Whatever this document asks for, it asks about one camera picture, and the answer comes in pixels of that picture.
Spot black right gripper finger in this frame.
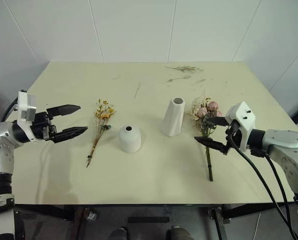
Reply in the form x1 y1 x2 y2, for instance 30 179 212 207
204 116 229 127
194 136 227 155

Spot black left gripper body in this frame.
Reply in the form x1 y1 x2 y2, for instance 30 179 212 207
30 111 58 143

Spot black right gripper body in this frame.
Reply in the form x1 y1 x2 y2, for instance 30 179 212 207
225 119 243 152

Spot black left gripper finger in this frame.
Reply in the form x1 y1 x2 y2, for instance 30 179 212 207
51 126 89 144
46 104 81 119

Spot pink rose bouquet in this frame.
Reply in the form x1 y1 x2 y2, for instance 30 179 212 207
186 96 226 182

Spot yellow dried flower bunch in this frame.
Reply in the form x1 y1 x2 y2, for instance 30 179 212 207
85 98 117 168

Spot tall white ceramic vase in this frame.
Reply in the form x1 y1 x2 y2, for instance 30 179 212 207
160 97 184 137

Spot short white ceramic vase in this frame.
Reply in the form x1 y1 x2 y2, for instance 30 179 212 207
118 124 142 154

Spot dried sprigs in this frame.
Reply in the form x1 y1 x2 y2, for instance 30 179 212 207
164 64 204 74

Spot dark rounded shape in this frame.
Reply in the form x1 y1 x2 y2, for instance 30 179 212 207
110 226 129 240
166 225 192 240

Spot flat black rectangular bar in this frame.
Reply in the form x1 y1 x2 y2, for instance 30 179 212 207
128 216 170 224

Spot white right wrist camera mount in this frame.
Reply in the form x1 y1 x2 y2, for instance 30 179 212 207
225 101 256 153

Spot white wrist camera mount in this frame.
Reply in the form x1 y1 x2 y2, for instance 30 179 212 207
16 90 38 143
225 101 256 153

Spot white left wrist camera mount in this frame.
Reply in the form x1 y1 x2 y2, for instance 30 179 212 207
16 90 38 143

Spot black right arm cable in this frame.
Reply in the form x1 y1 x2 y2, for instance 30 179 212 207
251 147 291 205
225 128 297 240

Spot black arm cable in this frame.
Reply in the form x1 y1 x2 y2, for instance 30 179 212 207
0 96 20 123
251 147 291 205
225 128 297 240

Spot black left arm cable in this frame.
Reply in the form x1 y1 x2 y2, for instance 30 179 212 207
0 96 20 123

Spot rusty metal post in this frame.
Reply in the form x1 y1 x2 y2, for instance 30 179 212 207
210 207 228 240
73 207 91 240

